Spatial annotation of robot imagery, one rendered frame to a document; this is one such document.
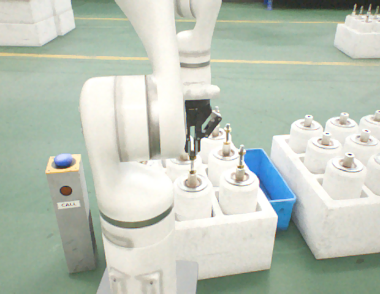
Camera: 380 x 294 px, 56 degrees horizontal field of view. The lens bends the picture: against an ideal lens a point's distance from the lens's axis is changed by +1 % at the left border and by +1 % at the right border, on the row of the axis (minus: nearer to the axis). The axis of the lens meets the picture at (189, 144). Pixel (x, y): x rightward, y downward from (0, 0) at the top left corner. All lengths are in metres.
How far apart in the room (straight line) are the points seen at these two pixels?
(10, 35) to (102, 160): 3.11
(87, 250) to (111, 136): 0.66
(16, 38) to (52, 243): 2.51
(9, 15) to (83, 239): 2.68
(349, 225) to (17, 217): 0.97
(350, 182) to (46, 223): 0.88
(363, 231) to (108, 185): 0.81
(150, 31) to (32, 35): 3.00
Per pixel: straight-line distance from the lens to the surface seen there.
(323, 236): 1.02
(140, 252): 0.44
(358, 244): 1.10
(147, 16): 0.39
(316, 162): 1.08
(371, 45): 3.06
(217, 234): 0.88
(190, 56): 0.69
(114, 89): 0.36
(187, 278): 0.59
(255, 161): 1.31
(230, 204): 0.88
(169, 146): 0.36
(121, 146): 0.35
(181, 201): 0.84
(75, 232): 0.94
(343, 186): 0.99
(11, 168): 1.53
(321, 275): 1.04
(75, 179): 0.84
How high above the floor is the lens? 0.75
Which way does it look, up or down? 29 degrees down
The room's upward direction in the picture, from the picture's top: straight up
